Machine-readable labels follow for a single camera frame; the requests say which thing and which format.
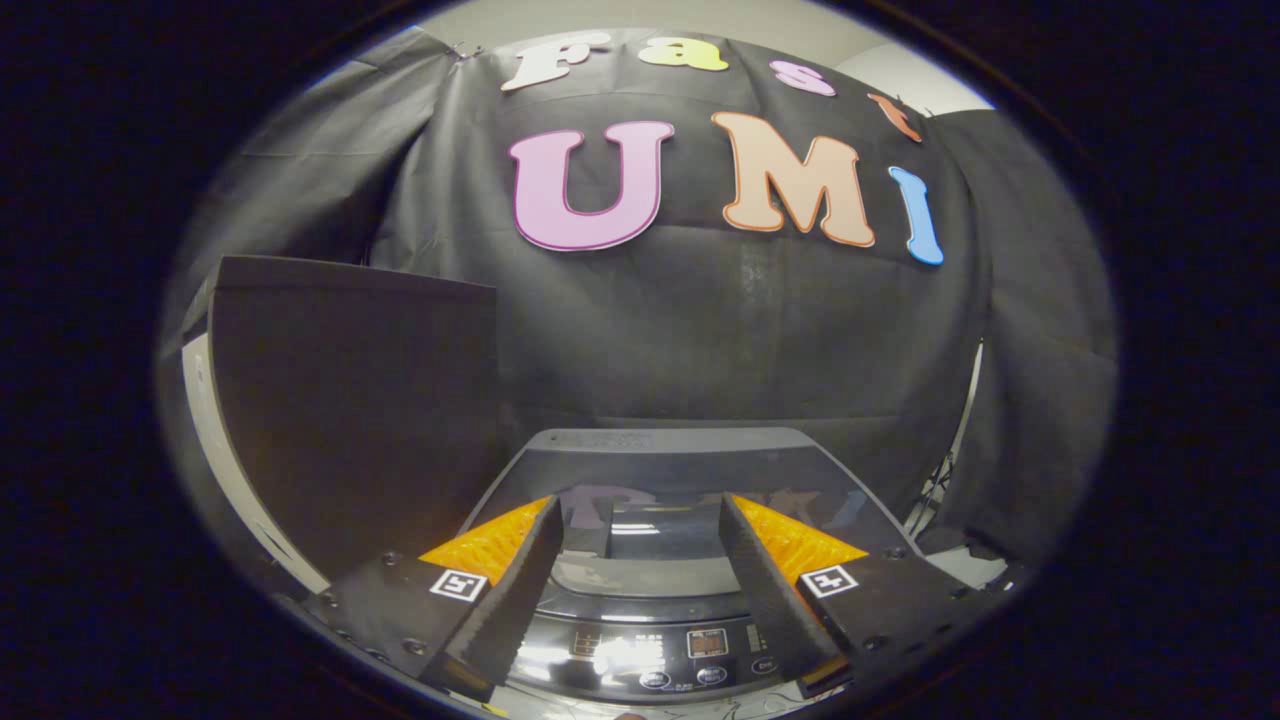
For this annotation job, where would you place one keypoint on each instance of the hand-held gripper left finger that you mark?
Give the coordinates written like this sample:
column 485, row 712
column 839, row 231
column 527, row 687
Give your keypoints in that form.
column 515, row 590

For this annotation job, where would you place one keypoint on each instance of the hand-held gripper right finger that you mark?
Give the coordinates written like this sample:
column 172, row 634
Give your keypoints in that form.
column 765, row 590

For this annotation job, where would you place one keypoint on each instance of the grey top-load washing machine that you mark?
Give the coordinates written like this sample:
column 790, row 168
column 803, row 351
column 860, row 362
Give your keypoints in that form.
column 620, row 650

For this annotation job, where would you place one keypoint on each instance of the dark washing machine lid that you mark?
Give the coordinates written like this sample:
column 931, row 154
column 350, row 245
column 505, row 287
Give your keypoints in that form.
column 650, row 465

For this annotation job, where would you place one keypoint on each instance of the dark cabinet with beige side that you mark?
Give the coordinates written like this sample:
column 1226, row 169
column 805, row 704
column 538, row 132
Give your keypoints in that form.
column 350, row 420

